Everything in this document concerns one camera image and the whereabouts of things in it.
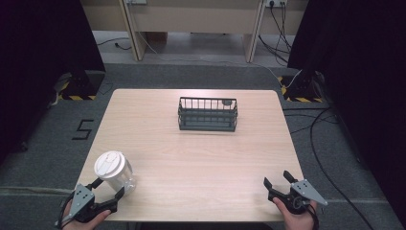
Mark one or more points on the person's left hand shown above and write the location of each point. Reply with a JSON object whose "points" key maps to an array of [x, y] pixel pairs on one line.
{"points": [[84, 222]]}

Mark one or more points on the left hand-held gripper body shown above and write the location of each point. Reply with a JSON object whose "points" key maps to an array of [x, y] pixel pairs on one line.
{"points": [[81, 202]]}

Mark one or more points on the beige wooden desk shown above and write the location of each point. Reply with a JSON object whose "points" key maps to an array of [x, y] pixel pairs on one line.
{"points": [[191, 19]]}

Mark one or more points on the black curtain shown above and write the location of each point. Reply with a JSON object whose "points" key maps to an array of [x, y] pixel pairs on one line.
{"points": [[41, 64], [360, 89]]}

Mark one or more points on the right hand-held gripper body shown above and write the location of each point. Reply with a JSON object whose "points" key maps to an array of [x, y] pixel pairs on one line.
{"points": [[298, 198]]}

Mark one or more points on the black stand base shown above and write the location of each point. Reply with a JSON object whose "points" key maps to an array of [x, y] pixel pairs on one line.
{"points": [[81, 86], [301, 87]]}

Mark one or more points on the person's right hand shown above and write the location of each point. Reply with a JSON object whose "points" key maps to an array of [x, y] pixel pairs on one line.
{"points": [[295, 217]]}

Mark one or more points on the clear cup with white lid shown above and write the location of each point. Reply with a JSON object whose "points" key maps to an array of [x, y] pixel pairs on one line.
{"points": [[115, 171]]}

